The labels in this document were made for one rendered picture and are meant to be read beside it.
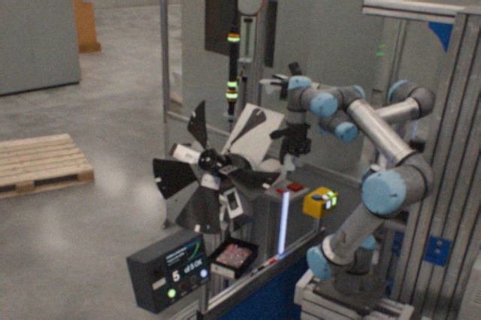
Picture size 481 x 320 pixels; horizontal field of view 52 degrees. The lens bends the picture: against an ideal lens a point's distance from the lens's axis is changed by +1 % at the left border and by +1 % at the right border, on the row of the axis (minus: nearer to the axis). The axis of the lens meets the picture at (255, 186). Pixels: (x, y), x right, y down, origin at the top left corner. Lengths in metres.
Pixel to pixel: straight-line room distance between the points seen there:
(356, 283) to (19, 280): 2.56
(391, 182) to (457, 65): 0.47
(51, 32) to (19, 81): 0.82
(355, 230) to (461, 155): 0.44
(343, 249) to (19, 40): 6.57
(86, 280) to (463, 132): 2.73
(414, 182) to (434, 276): 0.60
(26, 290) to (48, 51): 4.80
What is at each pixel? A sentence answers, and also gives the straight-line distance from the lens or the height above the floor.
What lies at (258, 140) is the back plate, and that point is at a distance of 2.65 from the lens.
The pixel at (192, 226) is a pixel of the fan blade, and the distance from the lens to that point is 2.37.
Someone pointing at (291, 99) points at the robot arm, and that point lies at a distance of 1.69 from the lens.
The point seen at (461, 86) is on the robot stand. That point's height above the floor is 1.82.
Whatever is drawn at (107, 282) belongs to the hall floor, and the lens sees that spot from 3.63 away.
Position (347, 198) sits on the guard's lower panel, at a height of 0.87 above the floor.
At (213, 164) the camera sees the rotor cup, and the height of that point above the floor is 1.21.
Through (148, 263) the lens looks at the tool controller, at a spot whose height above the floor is 1.25.
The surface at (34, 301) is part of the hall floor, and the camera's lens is 3.60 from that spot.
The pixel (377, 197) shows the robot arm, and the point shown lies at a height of 1.57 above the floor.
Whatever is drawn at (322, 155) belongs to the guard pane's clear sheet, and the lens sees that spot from 2.93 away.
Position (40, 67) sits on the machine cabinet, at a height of 0.34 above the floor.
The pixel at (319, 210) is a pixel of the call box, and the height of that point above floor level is 1.03.
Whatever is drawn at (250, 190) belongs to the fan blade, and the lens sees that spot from 2.24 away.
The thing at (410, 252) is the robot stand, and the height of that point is 1.17.
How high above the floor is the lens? 2.20
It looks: 27 degrees down
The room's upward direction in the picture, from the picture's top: 4 degrees clockwise
